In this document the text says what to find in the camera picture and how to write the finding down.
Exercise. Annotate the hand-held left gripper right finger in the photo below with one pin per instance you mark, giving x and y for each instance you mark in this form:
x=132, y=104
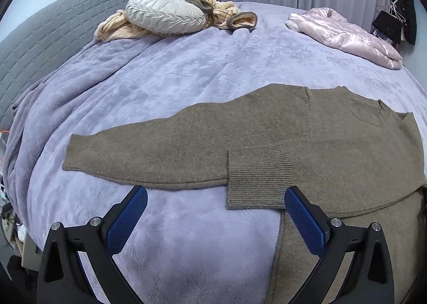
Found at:
x=305, y=220

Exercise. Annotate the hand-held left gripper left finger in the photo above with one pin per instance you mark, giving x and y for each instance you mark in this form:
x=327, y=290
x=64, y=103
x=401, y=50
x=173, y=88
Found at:
x=127, y=220

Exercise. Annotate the olive brown knit sweater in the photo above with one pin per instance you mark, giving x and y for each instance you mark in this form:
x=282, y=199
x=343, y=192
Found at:
x=200, y=143

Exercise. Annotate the hanging black clothes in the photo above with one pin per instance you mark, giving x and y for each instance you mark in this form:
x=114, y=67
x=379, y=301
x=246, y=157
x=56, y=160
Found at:
x=405, y=6

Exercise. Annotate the lilac fleece blanket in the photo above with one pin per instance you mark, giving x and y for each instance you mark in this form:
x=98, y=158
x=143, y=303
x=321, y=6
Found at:
x=166, y=73

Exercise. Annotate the pink shiny puffer jacket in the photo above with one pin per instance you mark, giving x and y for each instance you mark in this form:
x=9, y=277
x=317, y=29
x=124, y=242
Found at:
x=350, y=37

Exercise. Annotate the grey quilted headboard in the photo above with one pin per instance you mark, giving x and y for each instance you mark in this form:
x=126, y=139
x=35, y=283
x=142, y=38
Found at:
x=50, y=30

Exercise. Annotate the round white pleated pillow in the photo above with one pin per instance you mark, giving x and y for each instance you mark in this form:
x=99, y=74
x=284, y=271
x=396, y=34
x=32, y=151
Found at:
x=166, y=11

